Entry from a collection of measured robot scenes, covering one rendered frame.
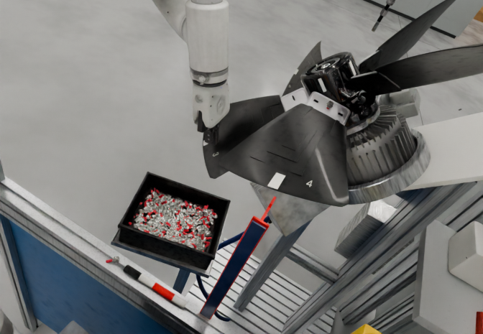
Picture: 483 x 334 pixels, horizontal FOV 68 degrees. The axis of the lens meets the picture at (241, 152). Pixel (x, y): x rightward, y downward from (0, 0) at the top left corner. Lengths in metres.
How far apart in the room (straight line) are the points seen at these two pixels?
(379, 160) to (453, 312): 0.45
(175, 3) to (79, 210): 1.31
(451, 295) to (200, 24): 0.89
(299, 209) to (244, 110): 0.28
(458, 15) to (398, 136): 5.88
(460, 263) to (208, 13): 0.88
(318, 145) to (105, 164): 1.58
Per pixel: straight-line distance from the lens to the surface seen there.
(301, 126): 0.67
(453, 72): 0.76
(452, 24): 6.68
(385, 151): 0.81
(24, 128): 2.29
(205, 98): 0.77
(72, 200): 1.93
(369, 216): 1.14
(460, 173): 0.82
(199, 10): 0.71
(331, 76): 0.77
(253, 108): 0.89
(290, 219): 0.81
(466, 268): 1.13
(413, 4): 6.47
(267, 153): 0.61
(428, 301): 1.05
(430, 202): 0.96
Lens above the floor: 1.56
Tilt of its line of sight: 42 degrees down
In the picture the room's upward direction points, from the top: 23 degrees clockwise
